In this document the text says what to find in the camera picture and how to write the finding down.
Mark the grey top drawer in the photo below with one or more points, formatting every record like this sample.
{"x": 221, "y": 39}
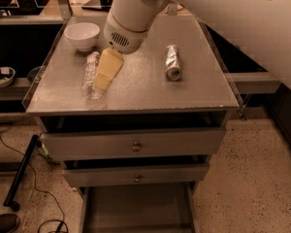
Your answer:
{"x": 135, "y": 143}

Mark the grey drawer cabinet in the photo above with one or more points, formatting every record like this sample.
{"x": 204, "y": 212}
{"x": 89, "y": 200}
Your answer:
{"x": 141, "y": 97}

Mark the clear plastic water bottle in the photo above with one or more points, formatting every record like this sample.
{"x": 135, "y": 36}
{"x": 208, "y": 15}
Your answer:
{"x": 90, "y": 68}

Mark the grey side shelf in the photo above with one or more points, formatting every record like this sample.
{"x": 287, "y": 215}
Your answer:
{"x": 254, "y": 82}

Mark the grey drawer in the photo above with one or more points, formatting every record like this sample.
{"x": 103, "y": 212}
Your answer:
{"x": 143, "y": 208}
{"x": 135, "y": 143}
{"x": 136, "y": 175}

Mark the grey middle drawer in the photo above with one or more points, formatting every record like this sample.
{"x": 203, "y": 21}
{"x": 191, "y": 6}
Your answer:
{"x": 136, "y": 175}

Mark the brown shoe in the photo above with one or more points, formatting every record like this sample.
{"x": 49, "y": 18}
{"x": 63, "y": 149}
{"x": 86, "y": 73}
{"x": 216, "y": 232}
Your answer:
{"x": 9, "y": 223}

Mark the silver crushed can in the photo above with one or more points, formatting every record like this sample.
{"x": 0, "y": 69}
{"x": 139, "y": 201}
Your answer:
{"x": 172, "y": 63}

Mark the black bar on floor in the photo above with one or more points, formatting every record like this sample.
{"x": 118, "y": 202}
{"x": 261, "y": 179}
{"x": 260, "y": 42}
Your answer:
{"x": 10, "y": 201}

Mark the white ceramic bowl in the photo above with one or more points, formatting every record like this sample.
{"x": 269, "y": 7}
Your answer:
{"x": 83, "y": 36}

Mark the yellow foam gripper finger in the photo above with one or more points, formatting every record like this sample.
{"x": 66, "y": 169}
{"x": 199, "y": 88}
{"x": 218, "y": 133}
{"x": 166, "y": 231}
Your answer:
{"x": 110, "y": 64}

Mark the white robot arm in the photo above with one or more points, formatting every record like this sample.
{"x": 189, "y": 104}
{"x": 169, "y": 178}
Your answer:
{"x": 261, "y": 28}

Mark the grey bottom drawer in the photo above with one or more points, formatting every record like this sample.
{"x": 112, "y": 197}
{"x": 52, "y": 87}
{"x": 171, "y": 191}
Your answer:
{"x": 143, "y": 208}

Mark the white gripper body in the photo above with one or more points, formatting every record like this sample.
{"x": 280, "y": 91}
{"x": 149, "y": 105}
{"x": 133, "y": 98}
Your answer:
{"x": 123, "y": 38}

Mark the bowl with items on shelf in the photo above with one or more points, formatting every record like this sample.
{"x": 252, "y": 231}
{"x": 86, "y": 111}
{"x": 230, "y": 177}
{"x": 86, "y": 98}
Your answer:
{"x": 7, "y": 75}

